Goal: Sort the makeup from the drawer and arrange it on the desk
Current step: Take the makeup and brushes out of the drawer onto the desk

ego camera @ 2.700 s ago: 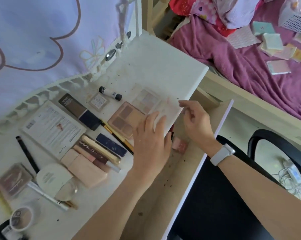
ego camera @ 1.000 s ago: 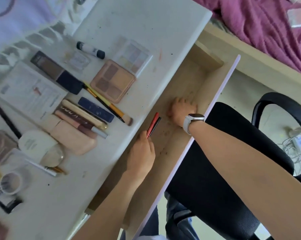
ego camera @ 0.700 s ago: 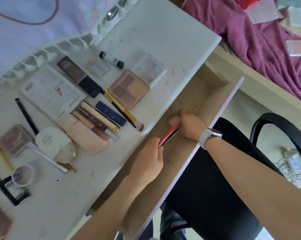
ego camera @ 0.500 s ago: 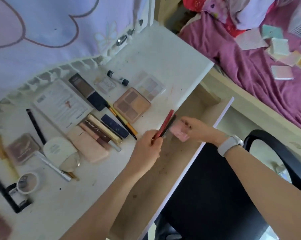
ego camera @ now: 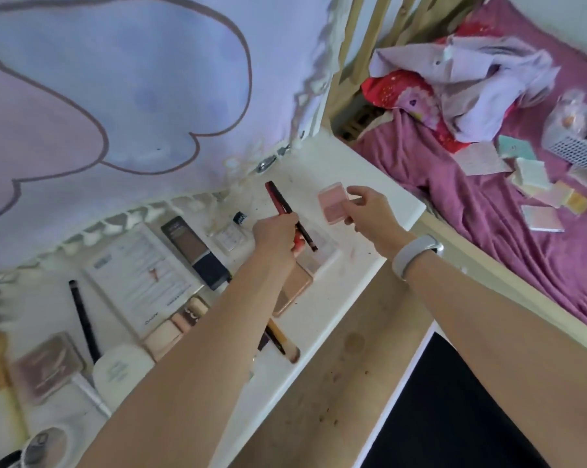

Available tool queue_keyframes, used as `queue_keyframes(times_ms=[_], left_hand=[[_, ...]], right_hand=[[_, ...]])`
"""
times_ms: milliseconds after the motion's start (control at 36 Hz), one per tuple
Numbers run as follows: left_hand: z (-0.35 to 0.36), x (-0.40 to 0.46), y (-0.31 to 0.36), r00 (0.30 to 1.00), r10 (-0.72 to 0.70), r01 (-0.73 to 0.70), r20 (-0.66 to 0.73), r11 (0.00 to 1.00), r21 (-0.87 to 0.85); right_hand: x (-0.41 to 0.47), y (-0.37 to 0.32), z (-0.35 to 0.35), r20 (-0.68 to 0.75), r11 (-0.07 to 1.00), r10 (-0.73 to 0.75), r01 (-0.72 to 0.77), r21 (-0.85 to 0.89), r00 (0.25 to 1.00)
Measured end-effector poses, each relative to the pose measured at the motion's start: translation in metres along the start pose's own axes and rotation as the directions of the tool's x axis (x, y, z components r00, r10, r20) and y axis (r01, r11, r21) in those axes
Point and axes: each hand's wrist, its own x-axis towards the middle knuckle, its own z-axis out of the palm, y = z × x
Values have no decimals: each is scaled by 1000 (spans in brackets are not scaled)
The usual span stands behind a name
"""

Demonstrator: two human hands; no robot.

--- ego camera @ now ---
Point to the white table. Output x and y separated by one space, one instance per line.
317 160

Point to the person's left hand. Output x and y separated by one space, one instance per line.
276 236

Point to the white smartwatch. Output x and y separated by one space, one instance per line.
412 255

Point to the lilac cartoon cloth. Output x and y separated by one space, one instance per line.
127 92

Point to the wooden drawer lilac front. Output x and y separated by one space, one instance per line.
332 375

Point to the paper instruction sheet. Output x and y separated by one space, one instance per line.
137 287

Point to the person's left forearm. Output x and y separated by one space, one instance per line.
191 375

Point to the black office chair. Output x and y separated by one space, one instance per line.
444 424

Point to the red pink patterned garment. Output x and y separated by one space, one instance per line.
391 90

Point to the round white powder compact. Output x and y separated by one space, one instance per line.
45 448

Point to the person's right forearm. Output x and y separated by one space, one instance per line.
507 355

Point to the pink four-pan eyeshadow palette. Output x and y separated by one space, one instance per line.
293 292

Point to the small black white bottle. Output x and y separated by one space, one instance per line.
6 460

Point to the lilac clothing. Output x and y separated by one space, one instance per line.
493 92

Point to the black pen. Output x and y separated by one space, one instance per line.
84 321

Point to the cream gold tube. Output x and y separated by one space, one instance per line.
199 306

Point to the white oval compact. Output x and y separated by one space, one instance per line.
120 375

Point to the person's right hand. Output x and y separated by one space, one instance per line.
381 226

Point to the small red blush palette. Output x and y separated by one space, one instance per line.
47 367

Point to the dark foundation box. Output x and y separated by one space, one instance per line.
191 248

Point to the magenta bed sheet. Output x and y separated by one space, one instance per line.
469 199

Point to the small clear square compact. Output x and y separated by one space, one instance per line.
230 241

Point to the small brown bottle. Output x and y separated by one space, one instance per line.
239 218

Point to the wooden bed frame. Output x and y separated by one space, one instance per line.
493 282

